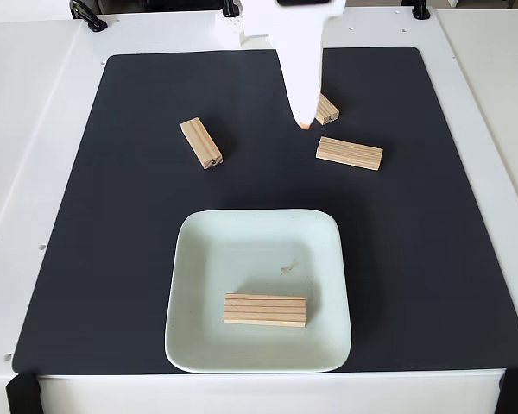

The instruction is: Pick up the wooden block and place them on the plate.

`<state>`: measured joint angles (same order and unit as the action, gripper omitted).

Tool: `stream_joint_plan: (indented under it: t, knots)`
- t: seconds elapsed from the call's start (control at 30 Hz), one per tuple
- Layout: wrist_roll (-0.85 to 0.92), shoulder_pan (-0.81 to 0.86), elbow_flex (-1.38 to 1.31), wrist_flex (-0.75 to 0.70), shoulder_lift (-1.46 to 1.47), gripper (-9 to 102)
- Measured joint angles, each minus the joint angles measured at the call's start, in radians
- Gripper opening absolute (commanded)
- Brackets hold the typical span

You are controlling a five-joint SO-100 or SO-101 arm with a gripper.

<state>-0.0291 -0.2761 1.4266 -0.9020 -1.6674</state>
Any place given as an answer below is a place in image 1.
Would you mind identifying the wooden block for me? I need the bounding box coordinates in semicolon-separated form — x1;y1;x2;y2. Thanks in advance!
315;135;384;172
180;116;224;171
223;292;307;329
314;91;341;127

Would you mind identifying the pale green square plate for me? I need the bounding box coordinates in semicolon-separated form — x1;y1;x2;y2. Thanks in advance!
163;209;353;374

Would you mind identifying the black rubber mat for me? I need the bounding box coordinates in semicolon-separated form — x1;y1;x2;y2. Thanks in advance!
11;46;518;375

